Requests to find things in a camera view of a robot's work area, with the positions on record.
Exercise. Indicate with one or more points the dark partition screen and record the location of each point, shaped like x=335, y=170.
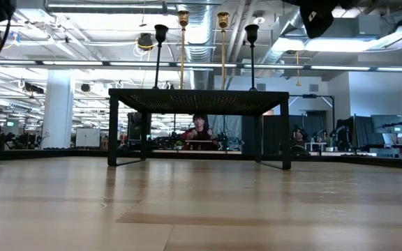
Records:
x=271, y=136

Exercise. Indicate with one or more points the black panel boards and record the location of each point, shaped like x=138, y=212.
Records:
x=361, y=132

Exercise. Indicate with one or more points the white building column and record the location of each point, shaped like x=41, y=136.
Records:
x=58, y=111

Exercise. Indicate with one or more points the person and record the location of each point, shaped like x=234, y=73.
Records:
x=200, y=134

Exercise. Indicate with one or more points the black perforated metal shelf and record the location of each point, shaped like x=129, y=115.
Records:
x=201, y=101

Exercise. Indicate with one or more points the black candlestick holder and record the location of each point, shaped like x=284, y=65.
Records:
x=252, y=33
x=161, y=33

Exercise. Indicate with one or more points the tall gold candlestick holder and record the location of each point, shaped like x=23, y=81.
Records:
x=183, y=17
x=223, y=19

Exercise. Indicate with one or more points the monitor on arm mount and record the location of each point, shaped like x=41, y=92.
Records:
x=384, y=123

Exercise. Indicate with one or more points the black metal rig frame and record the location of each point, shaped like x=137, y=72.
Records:
x=47, y=154

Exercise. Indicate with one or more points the horizontal light bar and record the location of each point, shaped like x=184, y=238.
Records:
x=72, y=63

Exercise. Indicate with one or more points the white cabinet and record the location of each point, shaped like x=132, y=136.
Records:
x=87, y=137

